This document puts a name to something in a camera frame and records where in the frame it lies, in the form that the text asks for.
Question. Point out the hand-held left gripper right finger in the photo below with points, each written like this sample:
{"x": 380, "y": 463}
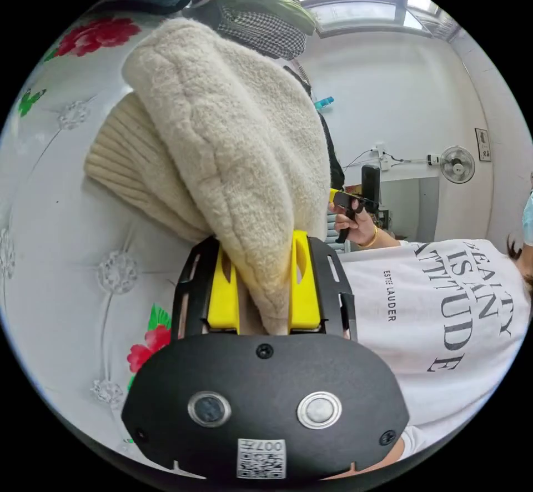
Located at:
{"x": 306, "y": 292}

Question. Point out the person's body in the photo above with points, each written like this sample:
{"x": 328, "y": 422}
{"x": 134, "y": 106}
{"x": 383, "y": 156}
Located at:
{"x": 437, "y": 321}

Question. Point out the white wall fan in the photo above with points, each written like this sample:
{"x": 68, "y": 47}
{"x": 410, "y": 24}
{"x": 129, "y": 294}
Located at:
{"x": 458, "y": 165}

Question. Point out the person's right forearm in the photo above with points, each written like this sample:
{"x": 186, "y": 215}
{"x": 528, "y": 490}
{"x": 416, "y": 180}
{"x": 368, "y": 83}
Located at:
{"x": 389, "y": 241}

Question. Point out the beige sweater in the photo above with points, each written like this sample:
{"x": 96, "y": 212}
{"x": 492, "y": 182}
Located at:
{"x": 216, "y": 138}

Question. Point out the bed with floral quilt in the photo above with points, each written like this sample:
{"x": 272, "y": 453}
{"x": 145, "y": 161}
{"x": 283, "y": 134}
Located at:
{"x": 71, "y": 217}

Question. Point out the framed wall picture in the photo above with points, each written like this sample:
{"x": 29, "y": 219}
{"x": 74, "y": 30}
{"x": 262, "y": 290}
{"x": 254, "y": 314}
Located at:
{"x": 483, "y": 144}

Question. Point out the window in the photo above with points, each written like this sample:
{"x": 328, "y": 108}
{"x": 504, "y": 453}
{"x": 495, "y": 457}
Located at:
{"x": 358, "y": 4}

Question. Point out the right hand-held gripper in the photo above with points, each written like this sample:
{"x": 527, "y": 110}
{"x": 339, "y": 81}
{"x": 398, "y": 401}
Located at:
{"x": 349, "y": 202}

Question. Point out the pile of clothes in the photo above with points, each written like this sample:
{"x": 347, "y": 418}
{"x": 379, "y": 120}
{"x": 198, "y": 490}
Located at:
{"x": 258, "y": 21}

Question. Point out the person's right hand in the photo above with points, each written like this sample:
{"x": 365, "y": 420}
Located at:
{"x": 359, "y": 225}

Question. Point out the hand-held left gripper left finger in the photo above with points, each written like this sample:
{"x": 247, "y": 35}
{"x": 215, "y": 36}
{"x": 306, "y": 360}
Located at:
{"x": 222, "y": 300}

